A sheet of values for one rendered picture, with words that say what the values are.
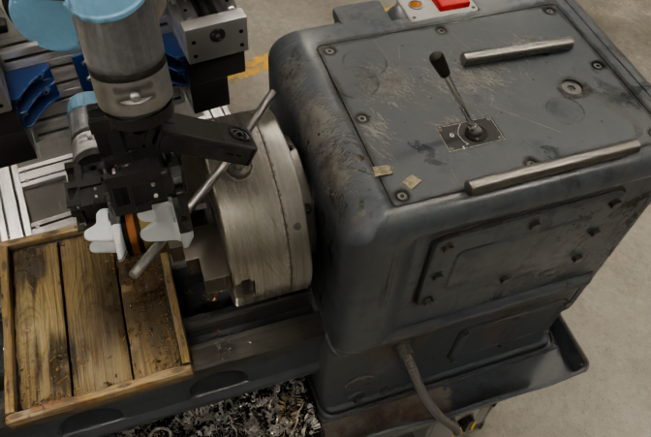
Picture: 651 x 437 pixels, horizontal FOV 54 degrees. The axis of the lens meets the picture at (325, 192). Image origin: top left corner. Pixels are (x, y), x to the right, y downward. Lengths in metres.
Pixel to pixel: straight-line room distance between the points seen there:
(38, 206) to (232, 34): 1.14
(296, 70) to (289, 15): 2.18
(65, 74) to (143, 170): 0.85
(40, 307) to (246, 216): 0.50
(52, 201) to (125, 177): 1.62
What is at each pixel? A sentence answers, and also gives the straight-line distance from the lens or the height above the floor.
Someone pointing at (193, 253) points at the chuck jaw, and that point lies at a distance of 1.02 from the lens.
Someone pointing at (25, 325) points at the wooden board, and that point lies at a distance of 1.28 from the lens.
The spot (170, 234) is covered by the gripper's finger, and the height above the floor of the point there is 1.32.
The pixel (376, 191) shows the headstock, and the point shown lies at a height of 1.25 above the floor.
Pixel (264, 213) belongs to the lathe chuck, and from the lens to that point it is 0.93.
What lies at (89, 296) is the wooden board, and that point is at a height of 0.88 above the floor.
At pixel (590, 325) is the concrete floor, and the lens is 2.40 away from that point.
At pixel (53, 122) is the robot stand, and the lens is 1.61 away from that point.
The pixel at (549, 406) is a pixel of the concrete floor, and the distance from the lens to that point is 2.22.
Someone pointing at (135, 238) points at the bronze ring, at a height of 1.10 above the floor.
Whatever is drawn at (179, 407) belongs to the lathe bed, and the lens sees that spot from 1.34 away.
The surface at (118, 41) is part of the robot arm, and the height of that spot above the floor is 1.58.
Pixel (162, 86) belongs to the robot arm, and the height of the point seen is 1.52.
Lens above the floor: 1.96
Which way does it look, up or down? 53 degrees down
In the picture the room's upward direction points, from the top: 4 degrees clockwise
